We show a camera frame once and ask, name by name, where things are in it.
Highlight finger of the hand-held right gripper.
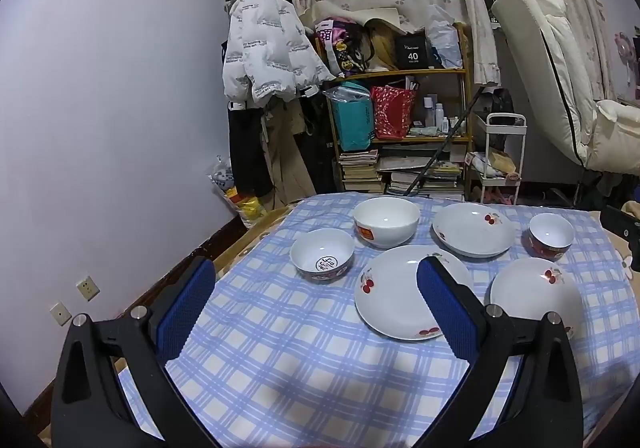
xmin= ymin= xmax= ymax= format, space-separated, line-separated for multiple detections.
xmin=599 ymin=204 xmax=640 ymax=274

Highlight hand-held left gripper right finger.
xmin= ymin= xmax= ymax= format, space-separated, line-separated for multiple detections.
xmin=416 ymin=255 xmax=586 ymax=448

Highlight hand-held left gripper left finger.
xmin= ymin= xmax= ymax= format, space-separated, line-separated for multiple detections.
xmin=50 ymin=255 xmax=221 ymax=448

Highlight small red-sided bowl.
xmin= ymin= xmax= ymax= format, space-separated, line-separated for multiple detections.
xmin=528 ymin=213 xmax=576 ymax=262

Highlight deep white cherry-print plate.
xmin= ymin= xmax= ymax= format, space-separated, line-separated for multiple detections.
xmin=432 ymin=202 xmax=515 ymax=259

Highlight large white bowl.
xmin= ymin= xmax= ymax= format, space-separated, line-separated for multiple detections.
xmin=353 ymin=197 xmax=422 ymax=250

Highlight small bowl with printed inside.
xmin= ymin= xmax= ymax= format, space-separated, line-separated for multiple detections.
xmin=289 ymin=228 xmax=356 ymax=283

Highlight plastic bag with yellow contents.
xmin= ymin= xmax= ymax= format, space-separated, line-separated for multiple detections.
xmin=209 ymin=155 xmax=268 ymax=229

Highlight blue plaid tablecloth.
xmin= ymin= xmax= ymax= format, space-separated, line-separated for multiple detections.
xmin=117 ymin=193 xmax=640 ymax=448

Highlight white trolley cart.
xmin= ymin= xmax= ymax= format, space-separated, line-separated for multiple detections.
xmin=467 ymin=113 xmax=528 ymax=205

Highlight stack of books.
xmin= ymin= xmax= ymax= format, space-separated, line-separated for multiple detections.
xmin=339 ymin=149 xmax=467 ymax=201

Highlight dark long pole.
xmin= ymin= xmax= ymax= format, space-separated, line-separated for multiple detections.
xmin=404 ymin=88 xmax=483 ymax=199

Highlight black pants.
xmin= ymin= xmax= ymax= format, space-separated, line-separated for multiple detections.
xmin=227 ymin=100 xmax=275 ymax=199

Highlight beige trousers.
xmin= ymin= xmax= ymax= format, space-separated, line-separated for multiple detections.
xmin=262 ymin=98 xmax=318 ymax=206

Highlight dark hanging coat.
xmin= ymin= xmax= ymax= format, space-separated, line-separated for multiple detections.
xmin=295 ymin=93 xmax=337 ymax=194

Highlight red patterned bag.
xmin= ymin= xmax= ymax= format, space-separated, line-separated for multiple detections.
xmin=370 ymin=85 xmax=417 ymax=140

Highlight teal bag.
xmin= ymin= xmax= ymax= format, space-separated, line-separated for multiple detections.
xmin=330 ymin=83 xmax=377 ymax=152

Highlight white recliner chair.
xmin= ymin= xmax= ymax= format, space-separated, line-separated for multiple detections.
xmin=491 ymin=0 xmax=640 ymax=174

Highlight wooden shelf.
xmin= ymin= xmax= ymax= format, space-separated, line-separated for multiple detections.
xmin=312 ymin=23 xmax=475 ymax=201

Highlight clear plastic bag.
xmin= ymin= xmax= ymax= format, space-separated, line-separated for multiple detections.
xmin=425 ymin=5 xmax=463 ymax=69

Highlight black box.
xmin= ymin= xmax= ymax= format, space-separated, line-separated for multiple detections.
xmin=395 ymin=30 xmax=433 ymax=70

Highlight brown bag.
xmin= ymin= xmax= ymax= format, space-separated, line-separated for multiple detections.
xmin=367 ymin=20 xmax=406 ymax=71

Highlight white puffer jacket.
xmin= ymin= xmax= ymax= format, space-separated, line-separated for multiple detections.
xmin=222 ymin=0 xmax=337 ymax=109

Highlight pink and black bag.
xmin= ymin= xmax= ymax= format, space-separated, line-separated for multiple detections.
xmin=315 ymin=17 xmax=373 ymax=76

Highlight white wall socket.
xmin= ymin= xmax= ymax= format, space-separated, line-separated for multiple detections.
xmin=49 ymin=302 xmax=72 ymax=327
xmin=76 ymin=275 xmax=101 ymax=301

